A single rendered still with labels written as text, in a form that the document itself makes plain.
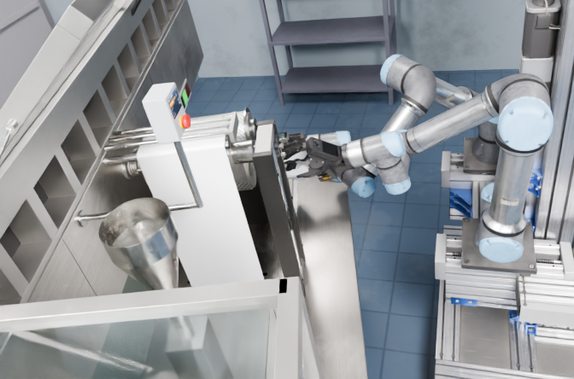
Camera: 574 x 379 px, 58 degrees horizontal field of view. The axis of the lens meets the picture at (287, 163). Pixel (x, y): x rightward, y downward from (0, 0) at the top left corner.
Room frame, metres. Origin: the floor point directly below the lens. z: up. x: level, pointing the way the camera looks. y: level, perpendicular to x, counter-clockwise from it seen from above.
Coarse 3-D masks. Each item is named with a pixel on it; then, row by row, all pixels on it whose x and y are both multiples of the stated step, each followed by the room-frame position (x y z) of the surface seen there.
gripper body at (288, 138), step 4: (280, 132) 1.57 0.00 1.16; (284, 132) 1.56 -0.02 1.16; (300, 132) 1.54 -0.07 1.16; (304, 132) 1.53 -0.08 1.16; (284, 136) 1.56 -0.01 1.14; (288, 136) 1.53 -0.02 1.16; (292, 136) 1.53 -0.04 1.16; (296, 136) 1.52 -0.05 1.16; (300, 136) 1.52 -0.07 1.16; (304, 136) 1.53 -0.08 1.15; (280, 140) 1.52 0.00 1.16; (284, 140) 1.51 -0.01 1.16; (288, 140) 1.51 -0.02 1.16; (292, 140) 1.52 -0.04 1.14; (300, 140) 1.52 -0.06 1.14; (304, 140) 1.50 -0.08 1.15; (284, 144) 1.49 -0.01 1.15; (300, 144) 1.51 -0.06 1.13; (304, 144) 1.50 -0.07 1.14; (292, 148) 1.51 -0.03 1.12; (296, 148) 1.51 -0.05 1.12; (300, 148) 1.52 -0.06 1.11; (288, 152) 1.49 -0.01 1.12
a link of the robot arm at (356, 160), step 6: (348, 144) 1.21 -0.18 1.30; (354, 144) 1.19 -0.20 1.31; (348, 150) 1.19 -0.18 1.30; (354, 150) 1.18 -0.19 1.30; (360, 150) 1.23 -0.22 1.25; (348, 156) 1.18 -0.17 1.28; (354, 156) 1.17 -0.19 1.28; (360, 156) 1.16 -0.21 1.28; (354, 162) 1.17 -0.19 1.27; (360, 162) 1.16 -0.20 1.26
